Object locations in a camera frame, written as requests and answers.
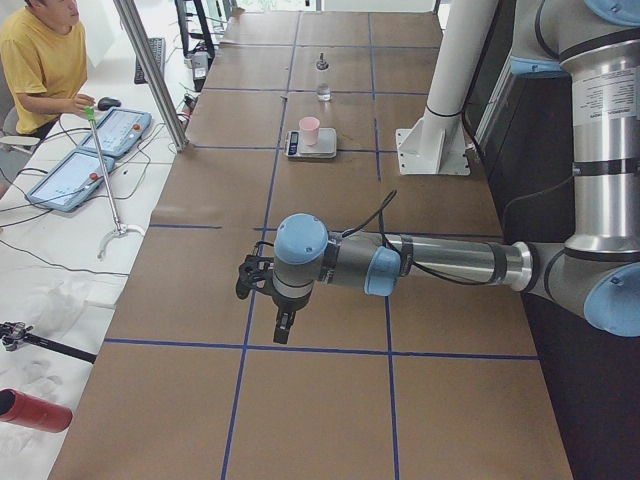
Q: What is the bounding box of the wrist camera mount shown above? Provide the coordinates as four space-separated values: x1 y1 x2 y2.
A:
235 254 276 300

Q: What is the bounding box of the person in yellow shirt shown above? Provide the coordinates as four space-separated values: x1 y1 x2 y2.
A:
1 0 96 139

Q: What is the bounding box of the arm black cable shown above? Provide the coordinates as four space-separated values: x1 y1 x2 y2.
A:
342 188 576 286

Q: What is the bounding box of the upper teach pendant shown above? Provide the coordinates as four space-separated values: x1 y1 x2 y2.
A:
95 107 152 159

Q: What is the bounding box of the aluminium frame post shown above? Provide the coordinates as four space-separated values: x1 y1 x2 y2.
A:
113 0 188 152

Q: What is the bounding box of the black tripod rod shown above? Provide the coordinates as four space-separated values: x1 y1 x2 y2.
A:
1 322 97 364

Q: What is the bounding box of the black keyboard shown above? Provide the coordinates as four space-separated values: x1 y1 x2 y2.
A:
132 36 167 86

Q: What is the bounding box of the red cylinder can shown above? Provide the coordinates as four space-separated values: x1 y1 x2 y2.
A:
1 389 73 433

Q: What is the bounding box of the green handled reacher grabber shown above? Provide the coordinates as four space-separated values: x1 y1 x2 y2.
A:
84 106 146 260

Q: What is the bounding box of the black computer mouse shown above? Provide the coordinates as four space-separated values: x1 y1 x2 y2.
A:
97 97 121 111

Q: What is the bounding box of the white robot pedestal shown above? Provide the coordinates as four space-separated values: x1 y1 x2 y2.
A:
396 0 498 176

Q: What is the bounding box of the pink paper cup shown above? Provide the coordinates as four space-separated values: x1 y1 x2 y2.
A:
298 116 320 146

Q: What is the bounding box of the silver kitchen scale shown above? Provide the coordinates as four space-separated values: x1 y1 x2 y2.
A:
284 126 339 161

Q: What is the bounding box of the teach pendant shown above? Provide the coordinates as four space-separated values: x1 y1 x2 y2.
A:
25 149 103 213
95 107 152 159

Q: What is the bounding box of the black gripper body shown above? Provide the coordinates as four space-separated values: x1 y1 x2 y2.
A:
272 279 313 315

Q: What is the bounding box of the lower teach pendant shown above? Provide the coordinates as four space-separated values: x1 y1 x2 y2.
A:
25 149 103 213

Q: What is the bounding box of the glass sauce bottle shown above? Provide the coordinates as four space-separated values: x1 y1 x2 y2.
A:
315 52 331 102

